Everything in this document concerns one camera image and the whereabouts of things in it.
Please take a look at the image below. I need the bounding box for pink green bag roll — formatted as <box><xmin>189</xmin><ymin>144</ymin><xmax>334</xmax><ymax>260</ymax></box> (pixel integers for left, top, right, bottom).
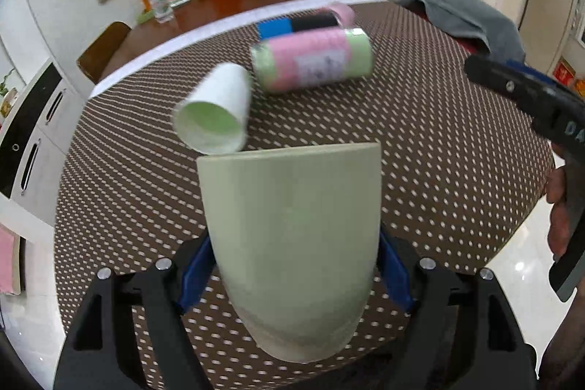
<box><xmin>250</xmin><ymin>28</ymin><xmax>374</xmax><ymax>93</ymax></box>

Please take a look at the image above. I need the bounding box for pink towel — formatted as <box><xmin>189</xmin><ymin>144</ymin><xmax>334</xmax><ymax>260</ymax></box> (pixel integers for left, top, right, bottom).
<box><xmin>0</xmin><ymin>225</ymin><xmax>22</xmax><ymax>295</ymax></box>

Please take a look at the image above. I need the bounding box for blue black pink bag roll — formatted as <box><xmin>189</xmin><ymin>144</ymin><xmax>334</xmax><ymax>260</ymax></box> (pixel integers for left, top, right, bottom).
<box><xmin>257</xmin><ymin>3</ymin><xmax>355</xmax><ymax>41</ymax></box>

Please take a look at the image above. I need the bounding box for white black sideboard cabinet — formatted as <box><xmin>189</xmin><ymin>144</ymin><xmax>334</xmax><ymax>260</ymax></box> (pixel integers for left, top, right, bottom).
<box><xmin>1</xmin><ymin>63</ymin><xmax>85</xmax><ymax>227</ymax></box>

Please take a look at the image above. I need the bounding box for grey cloth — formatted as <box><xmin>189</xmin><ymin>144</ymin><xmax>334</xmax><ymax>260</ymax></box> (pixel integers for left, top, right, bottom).
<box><xmin>397</xmin><ymin>0</ymin><xmax>525</xmax><ymax>63</ymax></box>

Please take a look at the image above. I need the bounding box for brown polka dot tablecloth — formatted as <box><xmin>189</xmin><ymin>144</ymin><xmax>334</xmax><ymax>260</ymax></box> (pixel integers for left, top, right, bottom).
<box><xmin>53</xmin><ymin>1</ymin><xmax>556</xmax><ymax>390</ymax></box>

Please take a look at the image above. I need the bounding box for pale green ceramic cup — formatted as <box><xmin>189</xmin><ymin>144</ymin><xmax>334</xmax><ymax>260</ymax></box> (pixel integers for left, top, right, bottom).
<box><xmin>197</xmin><ymin>143</ymin><xmax>382</xmax><ymax>363</ymax></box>

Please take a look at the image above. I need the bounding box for white paper cup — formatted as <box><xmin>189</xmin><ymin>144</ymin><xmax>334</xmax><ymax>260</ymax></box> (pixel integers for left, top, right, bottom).
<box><xmin>173</xmin><ymin>63</ymin><xmax>252</xmax><ymax>154</ymax></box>

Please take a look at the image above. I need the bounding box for person's right hand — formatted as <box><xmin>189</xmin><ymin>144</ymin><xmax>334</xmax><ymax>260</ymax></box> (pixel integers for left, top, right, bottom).
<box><xmin>546</xmin><ymin>165</ymin><xmax>571</xmax><ymax>258</ymax></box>

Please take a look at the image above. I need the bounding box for wooden dining table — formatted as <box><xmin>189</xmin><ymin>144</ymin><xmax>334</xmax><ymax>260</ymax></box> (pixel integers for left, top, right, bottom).
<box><xmin>99</xmin><ymin>0</ymin><xmax>367</xmax><ymax>81</ymax></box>

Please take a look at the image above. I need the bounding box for brown chair left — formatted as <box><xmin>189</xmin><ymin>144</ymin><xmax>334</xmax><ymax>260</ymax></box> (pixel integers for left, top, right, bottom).
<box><xmin>76</xmin><ymin>21</ymin><xmax>131</xmax><ymax>84</ymax></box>

